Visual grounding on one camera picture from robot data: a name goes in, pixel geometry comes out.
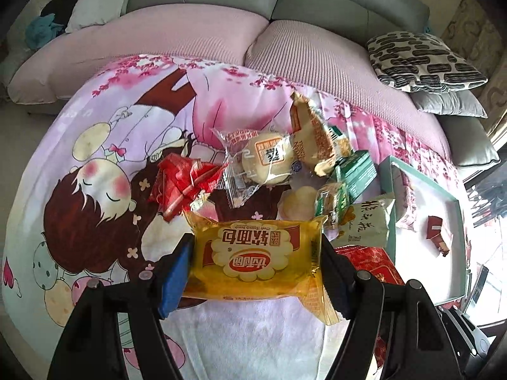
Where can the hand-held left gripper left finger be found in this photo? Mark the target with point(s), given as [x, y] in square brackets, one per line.
[176, 281]

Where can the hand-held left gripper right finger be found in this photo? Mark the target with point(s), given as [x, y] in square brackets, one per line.
[336, 281]

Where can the yellow bread packet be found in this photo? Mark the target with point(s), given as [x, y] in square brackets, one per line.
[253, 261]

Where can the teal shallow tray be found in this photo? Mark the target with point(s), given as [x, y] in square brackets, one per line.
[420, 253]

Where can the dark green snack box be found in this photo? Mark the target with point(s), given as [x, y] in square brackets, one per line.
[356, 170]

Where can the clear round pastry packet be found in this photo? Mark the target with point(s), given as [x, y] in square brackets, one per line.
[265, 158]

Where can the red flat snack packet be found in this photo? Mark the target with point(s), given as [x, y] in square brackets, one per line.
[376, 265]

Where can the pale green snack packet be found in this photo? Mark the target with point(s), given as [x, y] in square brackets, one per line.
[368, 221]

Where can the green white cracker packet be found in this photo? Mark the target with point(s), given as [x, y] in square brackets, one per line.
[332, 202]

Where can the red crinkled snack packet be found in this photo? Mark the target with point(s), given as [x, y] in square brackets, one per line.
[178, 182]

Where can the pink cake packet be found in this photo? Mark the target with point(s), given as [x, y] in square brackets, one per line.
[408, 206]

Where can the small red brown packet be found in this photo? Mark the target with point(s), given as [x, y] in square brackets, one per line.
[435, 231]

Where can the black metal rack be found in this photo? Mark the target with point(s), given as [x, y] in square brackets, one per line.
[485, 202]

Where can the orange wafer packet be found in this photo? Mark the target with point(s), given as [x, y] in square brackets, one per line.
[313, 134]

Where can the printed pink cartoon blanket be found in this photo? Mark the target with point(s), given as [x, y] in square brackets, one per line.
[119, 126]

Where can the grey pillow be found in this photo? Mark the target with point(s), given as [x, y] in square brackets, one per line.
[447, 103]

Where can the black white patterned pillow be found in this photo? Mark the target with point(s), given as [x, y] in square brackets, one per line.
[420, 59]

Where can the teal cloth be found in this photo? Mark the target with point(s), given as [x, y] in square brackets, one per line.
[41, 31]

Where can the patterned beige curtain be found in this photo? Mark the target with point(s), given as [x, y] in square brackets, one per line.
[471, 27]

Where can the dark clothing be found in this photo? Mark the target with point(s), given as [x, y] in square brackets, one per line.
[59, 8]

